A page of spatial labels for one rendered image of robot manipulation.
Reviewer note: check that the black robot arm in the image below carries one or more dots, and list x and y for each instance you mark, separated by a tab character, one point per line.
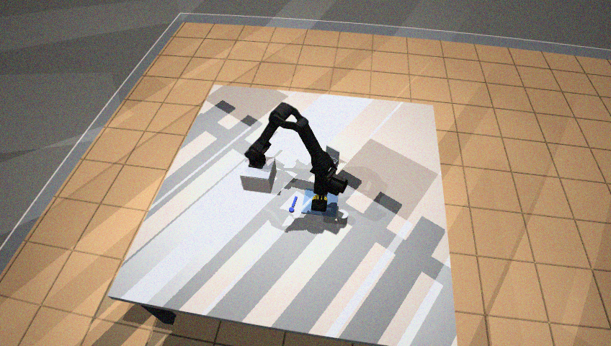
320	160

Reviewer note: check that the grey dish rack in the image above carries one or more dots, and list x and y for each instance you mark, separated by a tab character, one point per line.
333	153

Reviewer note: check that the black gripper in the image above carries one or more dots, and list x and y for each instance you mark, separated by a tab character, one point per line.
319	204

